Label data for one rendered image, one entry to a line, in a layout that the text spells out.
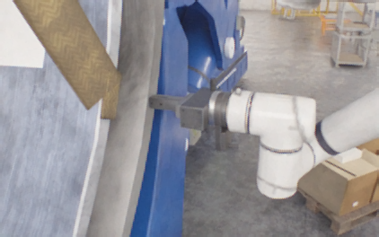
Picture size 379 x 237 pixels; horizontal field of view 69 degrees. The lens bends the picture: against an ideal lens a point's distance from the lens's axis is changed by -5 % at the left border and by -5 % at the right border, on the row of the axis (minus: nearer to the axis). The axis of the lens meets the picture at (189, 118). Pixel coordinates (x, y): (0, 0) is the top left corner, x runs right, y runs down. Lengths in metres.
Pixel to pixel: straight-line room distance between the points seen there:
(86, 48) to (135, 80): 0.21
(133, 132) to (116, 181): 0.12
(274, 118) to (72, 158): 0.38
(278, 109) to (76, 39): 0.37
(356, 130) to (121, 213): 0.52
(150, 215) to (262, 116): 0.45
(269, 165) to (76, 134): 0.38
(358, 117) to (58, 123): 0.58
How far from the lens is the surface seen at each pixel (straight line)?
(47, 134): 0.62
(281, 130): 0.56
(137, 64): 0.69
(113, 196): 0.70
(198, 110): 0.56
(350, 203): 3.17
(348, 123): 0.64
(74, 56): 0.50
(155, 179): 0.82
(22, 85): 0.69
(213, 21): 1.29
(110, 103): 0.54
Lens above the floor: 2.13
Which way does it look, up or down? 24 degrees down
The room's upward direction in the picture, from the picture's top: 2 degrees counter-clockwise
